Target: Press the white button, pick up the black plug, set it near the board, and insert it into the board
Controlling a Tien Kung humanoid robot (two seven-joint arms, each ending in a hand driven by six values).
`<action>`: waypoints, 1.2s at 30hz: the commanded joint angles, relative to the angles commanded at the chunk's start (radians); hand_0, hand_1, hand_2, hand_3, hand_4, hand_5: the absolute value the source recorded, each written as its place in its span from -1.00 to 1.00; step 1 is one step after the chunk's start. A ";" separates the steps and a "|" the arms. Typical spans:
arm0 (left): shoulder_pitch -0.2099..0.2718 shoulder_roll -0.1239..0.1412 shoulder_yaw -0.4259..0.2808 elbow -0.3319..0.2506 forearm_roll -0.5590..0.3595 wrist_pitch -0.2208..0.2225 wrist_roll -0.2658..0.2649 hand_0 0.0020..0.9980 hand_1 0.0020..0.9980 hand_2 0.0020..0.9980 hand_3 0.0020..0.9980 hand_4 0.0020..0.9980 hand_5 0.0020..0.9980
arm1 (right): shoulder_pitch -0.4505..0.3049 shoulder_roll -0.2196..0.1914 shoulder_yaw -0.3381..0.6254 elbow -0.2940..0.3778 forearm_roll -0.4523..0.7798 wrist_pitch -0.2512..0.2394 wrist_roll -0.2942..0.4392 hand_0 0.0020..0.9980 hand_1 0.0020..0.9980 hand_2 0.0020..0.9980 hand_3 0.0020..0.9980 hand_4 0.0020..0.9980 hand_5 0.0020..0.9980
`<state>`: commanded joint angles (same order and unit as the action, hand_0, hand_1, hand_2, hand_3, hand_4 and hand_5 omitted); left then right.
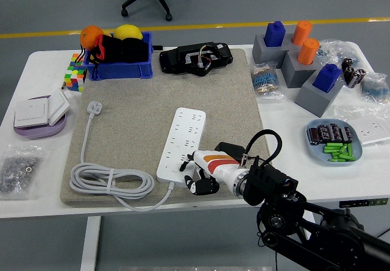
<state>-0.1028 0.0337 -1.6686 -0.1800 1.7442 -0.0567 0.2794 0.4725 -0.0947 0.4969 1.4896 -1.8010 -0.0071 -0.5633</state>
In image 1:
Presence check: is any black plug with cord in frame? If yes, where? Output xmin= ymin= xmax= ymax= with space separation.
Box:
xmin=214 ymin=142 xmax=245 ymax=161

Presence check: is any light blue plate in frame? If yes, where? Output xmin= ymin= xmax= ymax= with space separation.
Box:
xmin=305 ymin=118 xmax=364 ymax=166

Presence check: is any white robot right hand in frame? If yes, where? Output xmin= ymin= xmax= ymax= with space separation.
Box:
xmin=179 ymin=149 xmax=244 ymax=196

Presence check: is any black pouch with red trim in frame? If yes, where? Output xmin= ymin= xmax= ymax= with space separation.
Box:
xmin=74 ymin=33 xmax=124 ymax=82

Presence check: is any white wall switch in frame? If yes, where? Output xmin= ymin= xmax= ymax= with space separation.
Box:
xmin=13 ymin=97 xmax=50 ymax=128
xmin=47 ymin=88 xmax=71 ymax=127

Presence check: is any white power strip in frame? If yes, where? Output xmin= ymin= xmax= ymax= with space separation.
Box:
xmin=156 ymin=107 xmax=207 ymax=188

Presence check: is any yellow lemon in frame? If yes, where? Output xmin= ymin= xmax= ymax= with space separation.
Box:
xmin=113 ymin=24 xmax=144 ymax=41

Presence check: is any bagged white wall socket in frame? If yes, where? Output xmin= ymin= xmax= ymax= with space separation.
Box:
xmin=333 ymin=104 xmax=390 ymax=147

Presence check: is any black table control panel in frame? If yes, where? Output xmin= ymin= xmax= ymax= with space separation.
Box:
xmin=339 ymin=197 xmax=389 ymax=209

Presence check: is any bag of metal nuts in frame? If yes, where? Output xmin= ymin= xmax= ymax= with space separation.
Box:
xmin=0 ymin=144 xmax=48 ymax=201

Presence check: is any colourful puzzle cube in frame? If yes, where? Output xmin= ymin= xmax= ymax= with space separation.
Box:
xmin=63 ymin=53 xmax=88 ymax=93

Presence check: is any white table leg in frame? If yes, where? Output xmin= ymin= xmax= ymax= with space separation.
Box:
xmin=80 ymin=216 xmax=102 ymax=271

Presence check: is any black cloth pouch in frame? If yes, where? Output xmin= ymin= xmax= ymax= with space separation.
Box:
xmin=120 ymin=38 xmax=150 ymax=63

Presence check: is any grey power cord with plug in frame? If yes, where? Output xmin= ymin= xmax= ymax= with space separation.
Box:
xmin=69 ymin=100 xmax=176 ymax=213

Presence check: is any orange fruit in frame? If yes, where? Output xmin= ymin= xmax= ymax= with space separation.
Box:
xmin=79 ymin=25 xmax=105 ymax=51

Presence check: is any black open electronic device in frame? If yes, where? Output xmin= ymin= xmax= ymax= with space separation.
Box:
xmin=158 ymin=41 xmax=235 ymax=77

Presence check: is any bag of blue resistors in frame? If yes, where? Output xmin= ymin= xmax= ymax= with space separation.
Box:
xmin=360 ymin=71 xmax=390 ymax=105
xmin=316 ymin=38 xmax=362 ymax=69

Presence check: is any grey socket block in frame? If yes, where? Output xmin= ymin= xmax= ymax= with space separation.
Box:
xmin=294 ymin=75 xmax=345 ymax=119
xmin=280 ymin=50 xmax=322 ymax=89
xmin=252 ymin=33 xmax=295 ymax=69

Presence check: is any orange cylinder peg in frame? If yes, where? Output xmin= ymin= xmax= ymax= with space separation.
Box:
xmin=296 ymin=38 xmax=321 ymax=66
xmin=291 ymin=20 xmax=314 ymax=47

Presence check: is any grey-brown mat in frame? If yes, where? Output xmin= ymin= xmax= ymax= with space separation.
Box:
xmin=60 ymin=48 xmax=272 ymax=208

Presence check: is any blue plastic bin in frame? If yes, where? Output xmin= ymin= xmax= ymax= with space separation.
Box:
xmin=82 ymin=32 xmax=154 ymax=82

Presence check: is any bag of tan-taped resistors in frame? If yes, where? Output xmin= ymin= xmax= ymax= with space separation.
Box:
xmin=250 ymin=61 xmax=286 ymax=100

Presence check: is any blue square peg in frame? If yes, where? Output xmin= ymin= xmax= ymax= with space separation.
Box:
xmin=312 ymin=63 xmax=342 ymax=94
xmin=263 ymin=21 xmax=287 ymax=48

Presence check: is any purple oval tray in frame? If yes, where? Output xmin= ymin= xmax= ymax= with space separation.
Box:
xmin=13 ymin=96 xmax=67 ymax=141

